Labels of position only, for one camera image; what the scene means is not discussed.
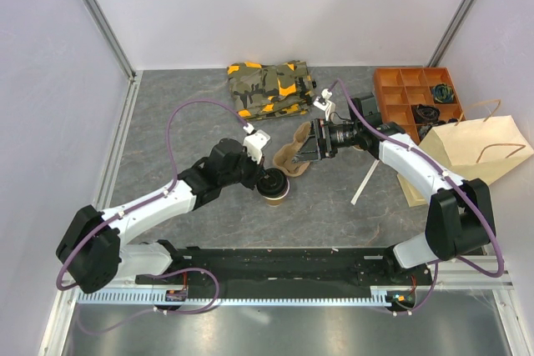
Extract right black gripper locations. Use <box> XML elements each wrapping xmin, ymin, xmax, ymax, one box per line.
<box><xmin>292</xmin><ymin>118</ymin><xmax>361</xmax><ymax>163</ymax></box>

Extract black plastic cup lid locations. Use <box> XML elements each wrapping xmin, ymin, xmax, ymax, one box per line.
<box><xmin>256</xmin><ymin>168</ymin><xmax>290</xmax><ymax>198</ymax></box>

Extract brown paper coffee cup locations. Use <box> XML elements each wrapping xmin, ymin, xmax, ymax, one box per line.
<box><xmin>264</xmin><ymin>189</ymin><xmax>289</xmax><ymax>207</ymax></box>

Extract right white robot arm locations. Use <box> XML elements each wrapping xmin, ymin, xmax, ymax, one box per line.
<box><xmin>293</xmin><ymin>94</ymin><xmax>496</xmax><ymax>284</ymax></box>

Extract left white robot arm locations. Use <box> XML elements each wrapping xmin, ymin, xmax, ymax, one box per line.
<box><xmin>56</xmin><ymin>131</ymin><xmax>270</xmax><ymax>293</ymax></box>

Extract brown pulp cup carrier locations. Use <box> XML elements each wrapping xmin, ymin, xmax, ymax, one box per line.
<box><xmin>273</xmin><ymin>122</ymin><xmax>311</xmax><ymax>178</ymax></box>

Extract white paper straw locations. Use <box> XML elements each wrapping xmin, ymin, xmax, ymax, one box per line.
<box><xmin>350</xmin><ymin>159</ymin><xmax>380</xmax><ymax>205</ymax></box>

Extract camouflage folded cloth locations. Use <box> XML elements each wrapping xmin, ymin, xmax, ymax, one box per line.
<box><xmin>226</xmin><ymin>60</ymin><xmax>316</xmax><ymax>120</ymax></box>

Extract orange compartment tray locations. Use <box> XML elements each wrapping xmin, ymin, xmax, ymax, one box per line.
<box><xmin>374</xmin><ymin>67</ymin><xmax>464</xmax><ymax>143</ymax></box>

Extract blue green rubber bands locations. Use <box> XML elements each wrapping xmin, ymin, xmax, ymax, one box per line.
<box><xmin>431</xmin><ymin>83</ymin><xmax>455</xmax><ymax>104</ymax></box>

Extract brown paper bag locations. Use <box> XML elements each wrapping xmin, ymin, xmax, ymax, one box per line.
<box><xmin>390</xmin><ymin>99</ymin><xmax>533</xmax><ymax>185</ymax></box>

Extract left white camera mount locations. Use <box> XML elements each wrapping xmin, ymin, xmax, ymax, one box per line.
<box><xmin>243</xmin><ymin>123</ymin><xmax>271</xmax><ymax>164</ymax></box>

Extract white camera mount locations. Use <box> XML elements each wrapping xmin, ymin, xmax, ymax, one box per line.
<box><xmin>243</xmin><ymin>123</ymin><xmax>271</xmax><ymax>164</ymax></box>
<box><xmin>313</xmin><ymin>88</ymin><xmax>335</xmax><ymax>116</ymax></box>

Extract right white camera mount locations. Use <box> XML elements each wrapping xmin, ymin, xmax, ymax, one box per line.
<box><xmin>313</xmin><ymin>88</ymin><xmax>335</xmax><ymax>116</ymax></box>

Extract aluminium cable duct rail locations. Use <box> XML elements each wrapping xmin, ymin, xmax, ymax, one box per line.
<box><xmin>76</xmin><ymin>288</ymin><xmax>414</xmax><ymax>307</ymax></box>

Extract right aluminium frame post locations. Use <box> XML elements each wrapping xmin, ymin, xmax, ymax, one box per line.
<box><xmin>426</xmin><ymin>0</ymin><xmax>476</xmax><ymax>68</ymax></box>

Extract aluminium frame post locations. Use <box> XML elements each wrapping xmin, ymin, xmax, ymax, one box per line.
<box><xmin>426</xmin><ymin>0</ymin><xmax>476</xmax><ymax>68</ymax></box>
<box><xmin>82</xmin><ymin>0</ymin><xmax>137</xmax><ymax>81</ymax></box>

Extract left aluminium frame post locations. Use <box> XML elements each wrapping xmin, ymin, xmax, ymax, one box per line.
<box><xmin>82</xmin><ymin>0</ymin><xmax>137</xmax><ymax>81</ymax></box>

